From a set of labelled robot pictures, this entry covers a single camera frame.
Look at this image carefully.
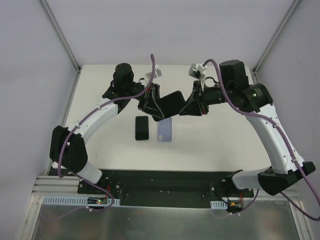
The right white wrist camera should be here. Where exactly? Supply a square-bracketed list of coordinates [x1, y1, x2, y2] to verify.
[188, 63, 207, 85]

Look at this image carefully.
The aluminium rail profile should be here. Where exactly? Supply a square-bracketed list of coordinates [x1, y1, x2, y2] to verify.
[31, 175, 83, 195]

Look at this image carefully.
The lilac phone case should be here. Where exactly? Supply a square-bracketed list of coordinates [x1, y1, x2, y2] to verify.
[157, 117, 172, 143]

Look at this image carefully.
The white cable duct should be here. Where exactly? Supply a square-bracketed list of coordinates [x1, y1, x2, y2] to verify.
[42, 195, 121, 207]
[210, 200, 228, 210]

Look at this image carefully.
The black smartphone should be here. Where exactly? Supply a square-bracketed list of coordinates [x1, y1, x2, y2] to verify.
[135, 116, 149, 141]

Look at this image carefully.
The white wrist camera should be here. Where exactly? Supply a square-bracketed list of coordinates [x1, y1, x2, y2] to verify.
[144, 64, 162, 81]
[188, 63, 207, 85]

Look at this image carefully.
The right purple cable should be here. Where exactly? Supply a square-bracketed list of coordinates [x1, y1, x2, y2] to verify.
[202, 58, 320, 221]

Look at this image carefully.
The left aluminium frame post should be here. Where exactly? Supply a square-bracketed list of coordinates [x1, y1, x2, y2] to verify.
[38, 0, 82, 73]

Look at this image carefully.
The right aluminium frame post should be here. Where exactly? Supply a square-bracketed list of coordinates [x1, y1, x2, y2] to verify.
[252, 0, 303, 75]

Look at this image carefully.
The left white cable duct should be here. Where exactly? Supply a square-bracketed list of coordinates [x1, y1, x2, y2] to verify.
[42, 195, 121, 207]

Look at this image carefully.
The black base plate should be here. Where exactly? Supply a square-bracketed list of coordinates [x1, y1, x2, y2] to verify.
[77, 169, 255, 209]

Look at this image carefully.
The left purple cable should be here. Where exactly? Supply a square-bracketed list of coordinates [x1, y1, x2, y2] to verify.
[57, 53, 161, 213]

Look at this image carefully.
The aluminium frame post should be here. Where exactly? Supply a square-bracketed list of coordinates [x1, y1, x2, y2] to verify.
[38, 0, 82, 73]
[252, 0, 303, 75]

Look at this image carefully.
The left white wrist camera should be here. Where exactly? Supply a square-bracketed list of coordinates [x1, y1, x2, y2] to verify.
[144, 64, 162, 81]

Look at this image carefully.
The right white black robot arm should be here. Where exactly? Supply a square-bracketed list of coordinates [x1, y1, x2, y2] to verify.
[179, 59, 316, 196]

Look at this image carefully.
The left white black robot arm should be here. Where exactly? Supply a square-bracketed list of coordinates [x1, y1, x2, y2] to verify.
[49, 62, 161, 184]

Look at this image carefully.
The reflective metal sheet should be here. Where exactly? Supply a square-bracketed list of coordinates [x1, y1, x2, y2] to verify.
[32, 200, 300, 240]

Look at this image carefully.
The right white cable duct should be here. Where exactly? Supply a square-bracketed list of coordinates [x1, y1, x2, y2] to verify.
[210, 200, 228, 210]

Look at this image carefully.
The purple cable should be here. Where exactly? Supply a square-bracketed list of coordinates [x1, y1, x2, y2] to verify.
[202, 58, 320, 221]
[57, 53, 161, 213]

